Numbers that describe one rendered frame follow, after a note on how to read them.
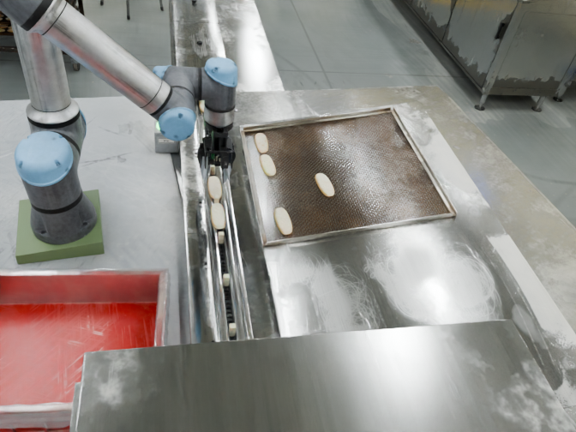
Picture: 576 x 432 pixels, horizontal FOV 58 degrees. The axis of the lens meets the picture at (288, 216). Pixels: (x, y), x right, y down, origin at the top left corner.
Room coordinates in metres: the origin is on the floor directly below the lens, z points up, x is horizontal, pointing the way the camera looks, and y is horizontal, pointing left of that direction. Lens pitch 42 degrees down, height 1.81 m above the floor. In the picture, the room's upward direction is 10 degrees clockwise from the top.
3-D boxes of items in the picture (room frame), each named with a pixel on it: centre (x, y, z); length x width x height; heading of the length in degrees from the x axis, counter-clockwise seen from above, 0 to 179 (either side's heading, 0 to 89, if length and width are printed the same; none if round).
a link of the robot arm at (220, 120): (1.10, 0.21, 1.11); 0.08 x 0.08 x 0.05
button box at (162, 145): (1.31, 0.41, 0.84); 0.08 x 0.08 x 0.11; 17
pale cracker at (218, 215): (1.01, 0.18, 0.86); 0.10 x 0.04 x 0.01; 17
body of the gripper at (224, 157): (1.09, 0.21, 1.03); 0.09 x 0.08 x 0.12; 17
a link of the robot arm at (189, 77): (1.06, 0.30, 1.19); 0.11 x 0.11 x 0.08; 15
